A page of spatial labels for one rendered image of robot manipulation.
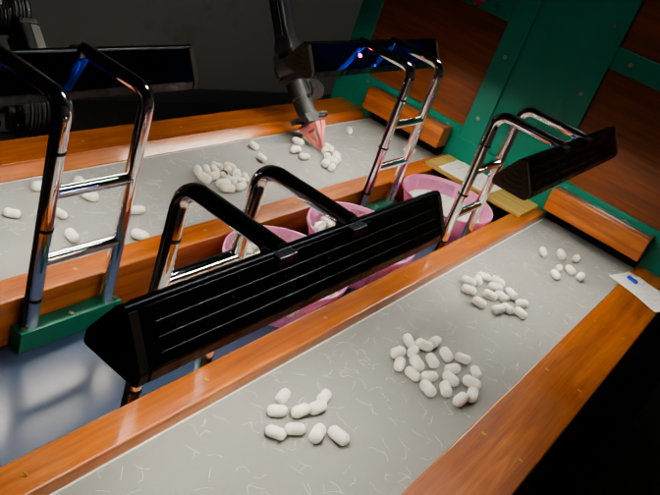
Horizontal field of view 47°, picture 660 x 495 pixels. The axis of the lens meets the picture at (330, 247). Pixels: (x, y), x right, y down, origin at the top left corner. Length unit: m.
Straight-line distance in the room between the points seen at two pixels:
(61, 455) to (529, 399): 0.83
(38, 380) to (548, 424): 0.87
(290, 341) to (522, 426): 0.43
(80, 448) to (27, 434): 0.15
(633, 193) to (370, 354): 1.11
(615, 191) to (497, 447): 1.15
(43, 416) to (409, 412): 0.58
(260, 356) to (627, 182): 1.33
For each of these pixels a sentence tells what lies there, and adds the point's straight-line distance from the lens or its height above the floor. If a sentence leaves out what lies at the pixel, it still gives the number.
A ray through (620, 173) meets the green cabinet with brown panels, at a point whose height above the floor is 0.97.
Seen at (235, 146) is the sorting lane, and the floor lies 0.74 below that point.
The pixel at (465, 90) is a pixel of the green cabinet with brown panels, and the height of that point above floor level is 0.97.
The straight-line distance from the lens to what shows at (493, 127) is 1.76.
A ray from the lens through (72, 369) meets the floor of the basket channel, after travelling 1.30.
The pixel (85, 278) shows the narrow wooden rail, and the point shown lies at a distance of 1.35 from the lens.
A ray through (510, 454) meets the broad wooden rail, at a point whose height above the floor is 0.77.
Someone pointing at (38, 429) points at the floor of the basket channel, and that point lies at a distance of 1.20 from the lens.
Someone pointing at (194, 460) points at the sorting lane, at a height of 0.74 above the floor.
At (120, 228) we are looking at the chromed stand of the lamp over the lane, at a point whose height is 0.87.
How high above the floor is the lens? 1.54
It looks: 28 degrees down
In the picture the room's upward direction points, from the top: 20 degrees clockwise
